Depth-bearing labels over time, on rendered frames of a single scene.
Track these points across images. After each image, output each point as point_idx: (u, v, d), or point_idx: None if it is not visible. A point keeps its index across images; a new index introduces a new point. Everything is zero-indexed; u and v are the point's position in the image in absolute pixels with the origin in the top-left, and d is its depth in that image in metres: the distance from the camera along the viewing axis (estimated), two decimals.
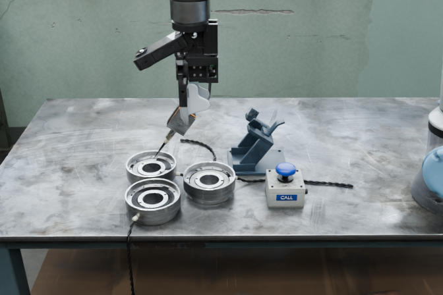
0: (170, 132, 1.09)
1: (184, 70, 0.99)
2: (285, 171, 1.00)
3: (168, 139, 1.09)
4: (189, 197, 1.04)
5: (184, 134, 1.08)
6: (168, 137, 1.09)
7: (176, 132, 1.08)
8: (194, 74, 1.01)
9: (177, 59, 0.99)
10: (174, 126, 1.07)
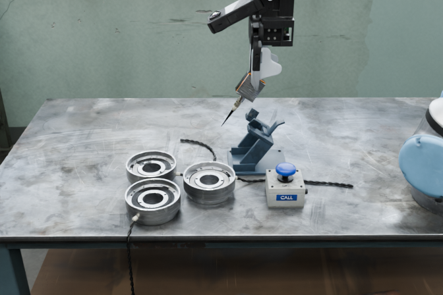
0: (238, 99, 1.08)
1: (259, 33, 0.99)
2: (285, 171, 1.00)
3: (236, 106, 1.09)
4: (189, 197, 1.04)
5: (253, 101, 1.08)
6: (236, 104, 1.09)
7: (245, 98, 1.07)
8: (268, 37, 1.00)
9: (252, 22, 0.99)
10: (243, 93, 1.07)
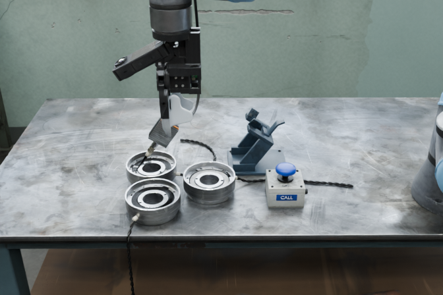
0: (151, 145, 1.04)
1: (165, 81, 0.95)
2: (285, 171, 1.00)
3: (149, 152, 1.05)
4: (189, 197, 1.04)
5: (167, 146, 1.04)
6: (149, 150, 1.05)
7: (158, 143, 1.03)
8: (175, 84, 0.96)
9: (157, 69, 0.95)
10: (155, 138, 1.03)
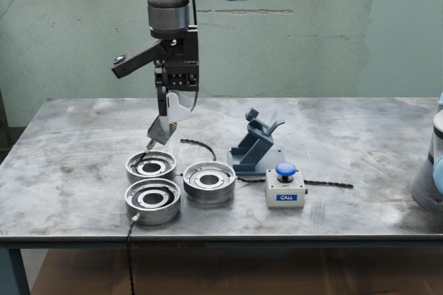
0: (150, 141, 1.06)
1: (163, 78, 0.96)
2: (285, 171, 1.00)
3: (149, 149, 1.06)
4: (189, 197, 1.04)
5: (165, 144, 1.05)
6: (149, 147, 1.06)
7: (156, 141, 1.04)
8: (173, 81, 0.97)
9: (155, 67, 0.96)
10: (154, 136, 1.04)
